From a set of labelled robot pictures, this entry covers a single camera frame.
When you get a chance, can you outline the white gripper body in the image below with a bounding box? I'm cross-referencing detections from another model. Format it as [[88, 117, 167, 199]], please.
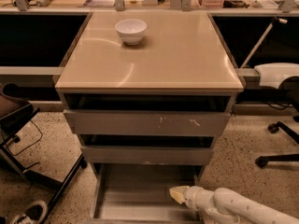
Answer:
[[183, 186, 215, 212]]

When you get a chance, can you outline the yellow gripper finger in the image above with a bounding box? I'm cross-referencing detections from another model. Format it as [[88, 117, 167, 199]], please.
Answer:
[[169, 186, 189, 204]]

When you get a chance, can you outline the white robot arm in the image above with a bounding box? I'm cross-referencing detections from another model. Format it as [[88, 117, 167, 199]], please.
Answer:
[[169, 186, 299, 224]]

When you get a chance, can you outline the grey bottom drawer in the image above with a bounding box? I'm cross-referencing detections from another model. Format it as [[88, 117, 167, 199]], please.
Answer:
[[91, 164, 202, 224]]

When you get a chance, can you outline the grey drawer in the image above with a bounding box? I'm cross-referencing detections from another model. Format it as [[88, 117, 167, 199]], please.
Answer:
[[64, 93, 232, 136], [91, 164, 202, 224], [81, 135, 214, 165]]

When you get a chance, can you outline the grey middle drawer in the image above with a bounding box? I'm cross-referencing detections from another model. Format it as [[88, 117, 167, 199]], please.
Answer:
[[81, 135, 214, 165]]

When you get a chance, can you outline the grey drawer cabinet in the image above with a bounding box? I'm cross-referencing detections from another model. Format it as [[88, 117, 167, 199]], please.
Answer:
[[52, 10, 247, 224]]

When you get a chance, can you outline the grey top drawer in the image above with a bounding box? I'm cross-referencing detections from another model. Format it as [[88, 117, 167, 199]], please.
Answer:
[[64, 93, 232, 136]]

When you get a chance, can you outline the black office chair base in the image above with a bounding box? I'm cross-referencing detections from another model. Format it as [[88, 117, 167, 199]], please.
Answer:
[[254, 87, 299, 169]]

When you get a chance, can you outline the black sneaker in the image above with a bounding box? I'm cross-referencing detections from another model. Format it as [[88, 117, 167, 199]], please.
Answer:
[[9, 200, 48, 224]]

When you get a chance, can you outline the white chair seat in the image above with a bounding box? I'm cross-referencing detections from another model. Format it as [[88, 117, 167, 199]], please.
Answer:
[[254, 63, 299, 89]]

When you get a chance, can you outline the white ceramic bowl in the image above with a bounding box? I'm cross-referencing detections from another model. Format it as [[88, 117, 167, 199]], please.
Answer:
[[115, 19, 147, 45]]

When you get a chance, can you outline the white stick with tip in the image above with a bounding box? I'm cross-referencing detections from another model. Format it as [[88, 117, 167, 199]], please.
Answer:
[[240, 17, 288, 68]]

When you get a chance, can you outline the black floor cable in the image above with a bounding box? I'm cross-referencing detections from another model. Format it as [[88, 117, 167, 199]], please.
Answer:
[[2, 119, 44, 158]]

